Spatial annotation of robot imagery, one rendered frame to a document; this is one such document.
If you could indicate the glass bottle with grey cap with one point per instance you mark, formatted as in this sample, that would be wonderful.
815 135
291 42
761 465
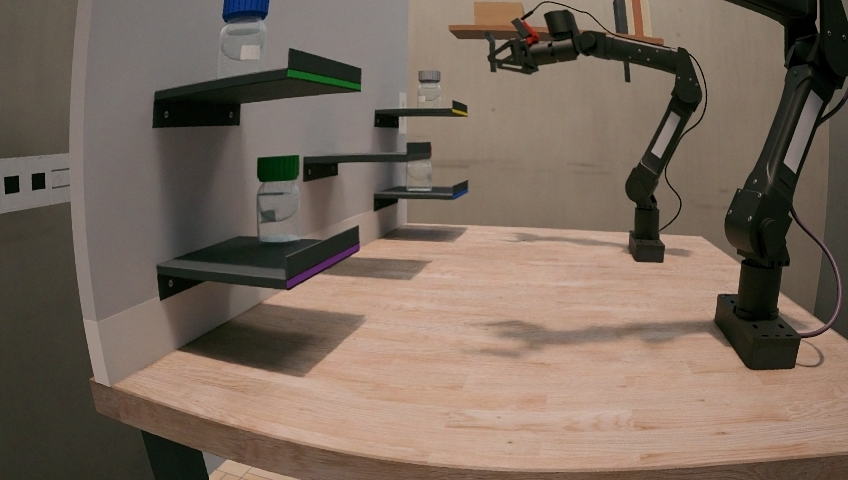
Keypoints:
429 91

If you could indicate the glass bottle with blue cap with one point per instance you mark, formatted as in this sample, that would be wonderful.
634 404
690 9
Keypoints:
242 41

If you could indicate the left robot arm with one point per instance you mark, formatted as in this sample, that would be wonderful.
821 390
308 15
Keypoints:
757 220

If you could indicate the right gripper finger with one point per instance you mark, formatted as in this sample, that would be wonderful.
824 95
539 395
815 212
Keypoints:
522 70
516 58

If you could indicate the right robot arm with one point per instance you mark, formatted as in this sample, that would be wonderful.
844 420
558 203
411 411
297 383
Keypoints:
642 179

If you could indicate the clear glass bottle with green cap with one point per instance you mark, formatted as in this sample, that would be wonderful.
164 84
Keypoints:
278 201

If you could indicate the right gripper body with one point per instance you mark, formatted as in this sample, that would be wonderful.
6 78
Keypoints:
540 51

